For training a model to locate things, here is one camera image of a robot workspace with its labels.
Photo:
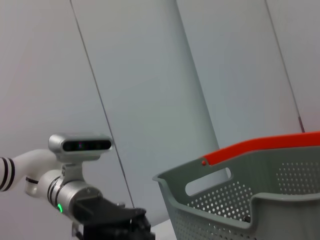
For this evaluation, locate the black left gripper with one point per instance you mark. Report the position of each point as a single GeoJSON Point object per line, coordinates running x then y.
{"type": "Point", "coordinates": [112, 220]}

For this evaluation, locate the gray perforated storage bin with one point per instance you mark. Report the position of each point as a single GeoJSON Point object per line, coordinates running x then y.
{"type": "Point", "coordinates": [212, 230]}

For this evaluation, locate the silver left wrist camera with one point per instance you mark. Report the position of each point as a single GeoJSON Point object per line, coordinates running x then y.
{"type": "Point", "coordinates": [80, 146]}

